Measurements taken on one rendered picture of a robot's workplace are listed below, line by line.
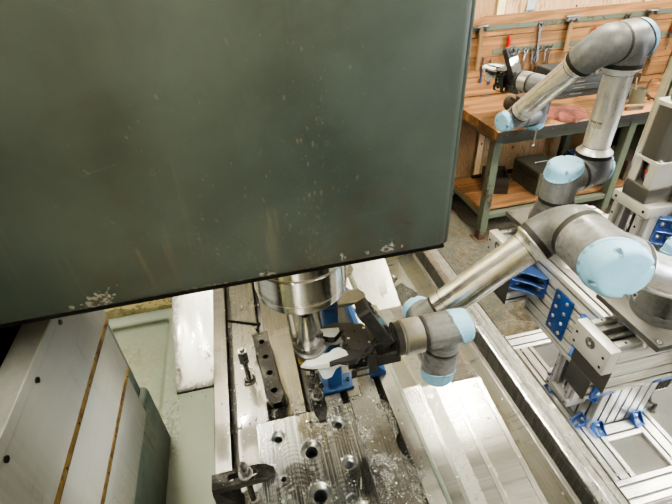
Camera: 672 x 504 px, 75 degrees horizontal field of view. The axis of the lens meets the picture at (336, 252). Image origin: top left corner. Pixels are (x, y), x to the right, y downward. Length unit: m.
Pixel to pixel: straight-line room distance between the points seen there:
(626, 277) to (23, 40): 0.94
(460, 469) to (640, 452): 1.04
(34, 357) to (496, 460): 1.14
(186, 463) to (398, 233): 1.15
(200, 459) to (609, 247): 1.26
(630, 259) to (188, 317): 1.46
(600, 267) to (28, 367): 0.96
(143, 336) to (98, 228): 1.52
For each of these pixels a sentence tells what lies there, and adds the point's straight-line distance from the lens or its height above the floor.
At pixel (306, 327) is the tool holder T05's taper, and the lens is 0.82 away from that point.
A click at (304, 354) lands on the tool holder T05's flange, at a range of 0.85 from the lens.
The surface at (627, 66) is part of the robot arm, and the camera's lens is 1.66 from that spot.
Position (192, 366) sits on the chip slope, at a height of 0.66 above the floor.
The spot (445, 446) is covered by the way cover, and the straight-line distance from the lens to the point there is 1.36.
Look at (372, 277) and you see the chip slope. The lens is 1.85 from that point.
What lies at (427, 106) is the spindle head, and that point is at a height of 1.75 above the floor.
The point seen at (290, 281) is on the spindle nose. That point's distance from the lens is 0.66.
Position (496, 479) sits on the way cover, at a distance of 1.38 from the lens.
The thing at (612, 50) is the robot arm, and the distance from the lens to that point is 1.57.
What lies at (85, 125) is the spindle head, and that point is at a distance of 0.51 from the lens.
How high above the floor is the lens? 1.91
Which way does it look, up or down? 36 degrees down
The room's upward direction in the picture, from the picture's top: 3 degrees counter-clockwise
